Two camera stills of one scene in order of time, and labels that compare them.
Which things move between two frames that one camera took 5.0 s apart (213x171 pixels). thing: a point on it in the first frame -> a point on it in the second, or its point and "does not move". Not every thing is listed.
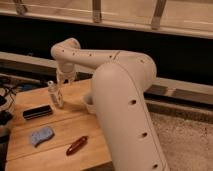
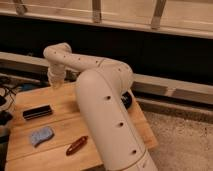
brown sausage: x=76 y=145 does not move
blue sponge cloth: x=40 y=135 does not move
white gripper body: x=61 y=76 -> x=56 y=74
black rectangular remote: x=37 y=112 does not move
